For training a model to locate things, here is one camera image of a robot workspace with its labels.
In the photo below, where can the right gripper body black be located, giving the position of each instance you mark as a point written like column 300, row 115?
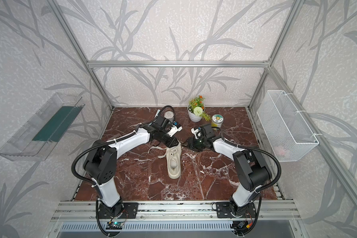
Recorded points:
column 193, row 144

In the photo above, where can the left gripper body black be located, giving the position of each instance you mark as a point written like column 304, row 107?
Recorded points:
column 169, row 140

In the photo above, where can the cream white sneaker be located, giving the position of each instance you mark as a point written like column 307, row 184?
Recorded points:
column 174, row 169

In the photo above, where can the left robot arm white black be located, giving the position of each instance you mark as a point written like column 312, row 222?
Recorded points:
column 101, row 161

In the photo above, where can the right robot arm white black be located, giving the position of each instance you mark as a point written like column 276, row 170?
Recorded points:
column 257, row 169

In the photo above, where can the small silver tin can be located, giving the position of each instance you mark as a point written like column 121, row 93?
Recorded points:
column 169, row 115

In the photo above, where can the yellow sunflower seed can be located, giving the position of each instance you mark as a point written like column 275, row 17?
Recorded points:
column 217, row 120

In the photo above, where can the white pot with flowers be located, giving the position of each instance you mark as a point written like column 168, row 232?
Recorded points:
column 196, row 110

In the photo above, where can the left green circuit board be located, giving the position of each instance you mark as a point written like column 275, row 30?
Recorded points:
column 115, row 225

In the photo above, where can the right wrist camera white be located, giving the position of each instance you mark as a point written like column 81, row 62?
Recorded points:
column 196, row 132

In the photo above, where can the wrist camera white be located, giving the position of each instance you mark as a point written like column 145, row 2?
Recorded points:
column 176, row 127
column 196, row 132

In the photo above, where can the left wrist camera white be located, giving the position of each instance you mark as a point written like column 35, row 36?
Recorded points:
column 176, row 127

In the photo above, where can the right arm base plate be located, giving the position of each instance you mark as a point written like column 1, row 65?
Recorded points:
column 226, row 209

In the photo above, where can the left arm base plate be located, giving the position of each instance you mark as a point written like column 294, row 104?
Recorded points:
column 118, row 211

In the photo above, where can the white wire mesh basket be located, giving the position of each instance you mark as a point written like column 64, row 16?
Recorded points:
column 289, row 135

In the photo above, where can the aluminium frame crossbar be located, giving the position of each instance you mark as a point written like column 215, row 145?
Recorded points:
column 153, row 63

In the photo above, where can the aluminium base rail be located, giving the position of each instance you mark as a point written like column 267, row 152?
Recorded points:
column 175, row 211

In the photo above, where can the clear plastic wall shelf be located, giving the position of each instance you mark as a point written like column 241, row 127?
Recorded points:
column 35, row 140

